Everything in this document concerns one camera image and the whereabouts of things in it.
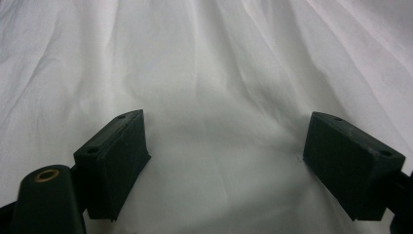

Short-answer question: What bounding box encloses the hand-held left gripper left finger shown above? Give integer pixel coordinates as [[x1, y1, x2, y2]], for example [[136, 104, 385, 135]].
[[73, 108, 152, 222]]

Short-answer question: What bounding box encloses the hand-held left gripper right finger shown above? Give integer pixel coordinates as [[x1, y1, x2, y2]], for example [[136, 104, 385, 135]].
[[302, 111, 406, 222]]

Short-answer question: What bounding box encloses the white garment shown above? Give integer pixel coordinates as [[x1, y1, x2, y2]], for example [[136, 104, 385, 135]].
[[0, 0, 413, 234]]

